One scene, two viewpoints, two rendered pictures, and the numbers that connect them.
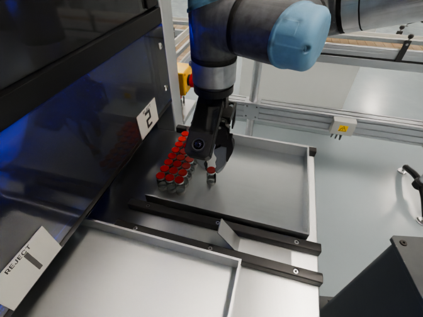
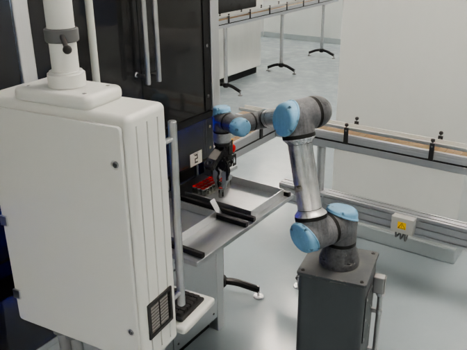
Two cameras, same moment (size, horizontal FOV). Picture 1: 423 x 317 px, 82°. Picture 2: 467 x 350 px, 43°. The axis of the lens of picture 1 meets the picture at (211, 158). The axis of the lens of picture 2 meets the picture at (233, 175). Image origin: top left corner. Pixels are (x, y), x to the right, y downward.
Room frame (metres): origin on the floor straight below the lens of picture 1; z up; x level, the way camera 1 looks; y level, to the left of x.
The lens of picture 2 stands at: (-1.81, -0.81, 1.97)
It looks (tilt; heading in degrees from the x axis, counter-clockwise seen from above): 23 degrees down; 19
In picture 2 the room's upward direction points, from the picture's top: 1 degrees counter-clockwise
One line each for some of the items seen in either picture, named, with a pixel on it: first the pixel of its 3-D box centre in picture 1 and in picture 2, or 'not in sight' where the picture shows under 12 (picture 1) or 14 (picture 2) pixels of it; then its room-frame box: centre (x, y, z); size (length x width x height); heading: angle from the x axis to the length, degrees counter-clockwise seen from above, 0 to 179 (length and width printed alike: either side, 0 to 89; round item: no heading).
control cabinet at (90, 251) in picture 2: not in sight; (84, 218); (-0.50, 0.09, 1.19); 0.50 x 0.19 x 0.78; 81
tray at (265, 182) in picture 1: (234, 173); (234, 194); (0.40, -0.06, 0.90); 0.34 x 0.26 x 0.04; 74
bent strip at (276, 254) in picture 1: (255, 242); (226, 210); (0.21, -0.08, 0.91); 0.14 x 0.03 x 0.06; 75
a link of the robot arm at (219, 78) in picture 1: (212, 71); (221, 137); (0.40, 0.00, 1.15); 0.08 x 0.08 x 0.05
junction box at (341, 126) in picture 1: (342, 126); (403, 223); (1.13, -0.75, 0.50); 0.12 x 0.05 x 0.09; 74
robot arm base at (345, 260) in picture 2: not in sight; (339, 250); (0.16, -0.55, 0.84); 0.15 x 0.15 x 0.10
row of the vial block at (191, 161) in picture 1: (191, 162); (214, 187); (0.43, 0.05, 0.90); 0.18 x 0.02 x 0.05; 164
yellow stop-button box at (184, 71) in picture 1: (177, 78); not in sight; (0.70, 0.10, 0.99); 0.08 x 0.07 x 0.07; 74
